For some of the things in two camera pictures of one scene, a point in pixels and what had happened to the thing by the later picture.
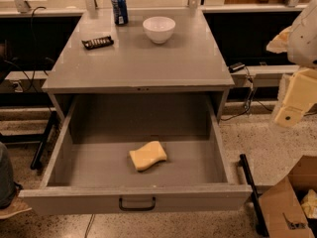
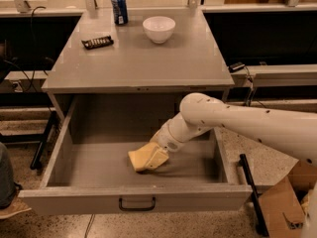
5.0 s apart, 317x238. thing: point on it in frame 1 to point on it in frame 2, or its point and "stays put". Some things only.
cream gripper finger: x=301 y=93 to x=164 y=139
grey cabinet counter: x=156 y=53 stays put
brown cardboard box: x=280 y=207 stays put
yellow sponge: x=150 y=153 stays put
